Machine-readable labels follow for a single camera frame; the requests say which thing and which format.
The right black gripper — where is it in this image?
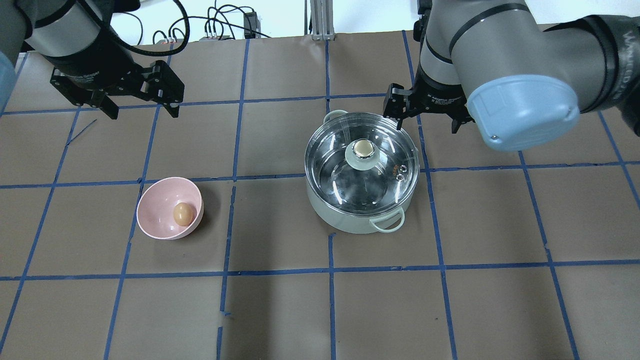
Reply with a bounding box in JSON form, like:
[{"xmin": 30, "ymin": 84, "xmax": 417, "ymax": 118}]
[{"xmin": 382, "ymin": 67, "xmax": 473, "ymax": 134}]

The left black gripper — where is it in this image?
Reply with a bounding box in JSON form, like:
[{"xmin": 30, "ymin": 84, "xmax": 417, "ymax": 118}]
[{"xmin": 49, "ymin": 55, "xmax": 185, "ymax": 120}]

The glass pot lid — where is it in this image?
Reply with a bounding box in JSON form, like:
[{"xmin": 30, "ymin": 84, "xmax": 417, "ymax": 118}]
[{"xmin": 305, "ymin": 112, "xmax": 419, "ymax": 217}]

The brown egg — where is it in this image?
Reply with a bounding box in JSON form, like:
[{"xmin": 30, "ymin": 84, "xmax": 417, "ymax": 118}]
[{"xmin": 173, "ymin": 202, "xmax": 195, "ymax": 227}]

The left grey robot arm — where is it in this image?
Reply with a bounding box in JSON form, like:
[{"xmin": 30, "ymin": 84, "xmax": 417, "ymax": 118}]
[{"xmin": 1, "ymin": 0, "xmax": 187, "ymax": 119}]

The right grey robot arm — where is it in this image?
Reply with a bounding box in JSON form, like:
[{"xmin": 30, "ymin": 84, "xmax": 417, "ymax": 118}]
[{"xmin": 382, "ymin": 0, "xmax": 640, "ymax": 152}]

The pale green steel pot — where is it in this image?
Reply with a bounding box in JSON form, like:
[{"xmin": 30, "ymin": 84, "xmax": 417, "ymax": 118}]
[{"xmin": 304, "ymin": 109, "xmax": 420, "ymax": 235}]

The pink bowl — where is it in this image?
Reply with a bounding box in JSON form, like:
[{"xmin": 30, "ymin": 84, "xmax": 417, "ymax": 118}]
[{"xmin": 135, "ymin": 177, "xmax": 204, "ymax": 240}]

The black power adapter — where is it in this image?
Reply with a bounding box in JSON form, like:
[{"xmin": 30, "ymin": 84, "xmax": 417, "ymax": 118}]
[{"xmin": 243, "ymin": 11, "xmax": 259, "ymax": 39}]

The aluminium frame post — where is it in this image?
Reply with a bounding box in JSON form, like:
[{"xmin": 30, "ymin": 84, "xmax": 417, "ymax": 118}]
[{"xmin": 309, "ymin": 0, "xmax": 336, "ymax": 41}]

